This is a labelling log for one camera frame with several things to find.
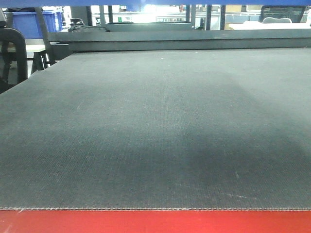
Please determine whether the black conveyor far frame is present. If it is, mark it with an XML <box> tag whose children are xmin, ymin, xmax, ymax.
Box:
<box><xmin>48</xmin><ymin>29</ymin><xmax>311</xmax><ymax>52</ymax></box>

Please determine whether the dark green conveyor belt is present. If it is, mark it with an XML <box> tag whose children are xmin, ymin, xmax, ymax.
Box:
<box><xmin>0</xmin><ymin>48</ymin><xmax>311</xmax><ymax>210</ymax></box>

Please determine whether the background blue crate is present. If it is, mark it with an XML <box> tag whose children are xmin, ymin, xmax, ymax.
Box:
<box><xmin>12</xmin><ymin>10</ymin><xmax>63</xmax><ymax>39</ymax></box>

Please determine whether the red conveyor frame edge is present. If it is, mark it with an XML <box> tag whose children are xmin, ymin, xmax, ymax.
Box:
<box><xmin>0</xmin><ymin>210</ymin><xmax>311</xmax><ymax>233</ymax></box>

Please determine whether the black office chair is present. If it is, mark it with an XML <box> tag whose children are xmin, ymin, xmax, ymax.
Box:
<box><xmin>0</xmin><ymin>8</ymin><xmax>29</xmax><ymax>94</ymax></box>

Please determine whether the large blue plastic bin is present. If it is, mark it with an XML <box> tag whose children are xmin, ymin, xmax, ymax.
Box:
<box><xmin>0</xmin><ymin>0</ymin><xmax>311</xmax><ymax>8</ymax></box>

